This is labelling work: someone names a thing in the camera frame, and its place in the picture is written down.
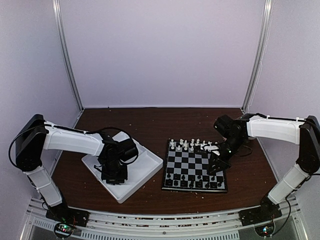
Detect white chess pieces row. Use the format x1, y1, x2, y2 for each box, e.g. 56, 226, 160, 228
168, 138, 218, 153

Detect white plastic tray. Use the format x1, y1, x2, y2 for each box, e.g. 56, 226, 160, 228
81, 136, 163, 204

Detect black bishop on board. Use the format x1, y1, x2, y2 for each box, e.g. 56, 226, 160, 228
180, 180, 188, 187
205, 181, 211, 189

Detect aluminium corner post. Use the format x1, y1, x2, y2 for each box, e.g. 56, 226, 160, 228
52, 0, 84, 112
241, 0, 274, 113

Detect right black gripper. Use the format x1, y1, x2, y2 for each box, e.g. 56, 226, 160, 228
207, 135, 246, 176

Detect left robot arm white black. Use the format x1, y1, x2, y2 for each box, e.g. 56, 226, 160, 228
8, 114, 139, 222

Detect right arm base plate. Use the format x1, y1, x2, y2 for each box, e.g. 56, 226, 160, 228
238, 206, 282, 227

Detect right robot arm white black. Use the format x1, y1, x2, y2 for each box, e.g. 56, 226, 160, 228
205, 108, 320, 215

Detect black chess piece on board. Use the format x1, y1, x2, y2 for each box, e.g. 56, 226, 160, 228
189, 180, 195, 188

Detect right aluminium corner post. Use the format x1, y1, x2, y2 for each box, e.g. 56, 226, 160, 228
241, 0, 274, 113

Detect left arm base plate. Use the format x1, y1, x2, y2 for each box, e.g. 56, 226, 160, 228
45, 205, 90, 227

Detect left aluminium corner post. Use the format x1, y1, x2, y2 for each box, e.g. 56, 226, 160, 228
52, 0, 84, 112

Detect black rook board corner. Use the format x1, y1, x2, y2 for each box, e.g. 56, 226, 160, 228
165, 179, 173, 187

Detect black chess piece king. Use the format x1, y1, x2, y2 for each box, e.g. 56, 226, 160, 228
195, 179, 203, 189

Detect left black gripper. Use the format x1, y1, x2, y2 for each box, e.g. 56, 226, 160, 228
101, 158, 128, 185

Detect black white chess board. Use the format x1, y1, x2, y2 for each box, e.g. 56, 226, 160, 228
161, 140, 228, 193

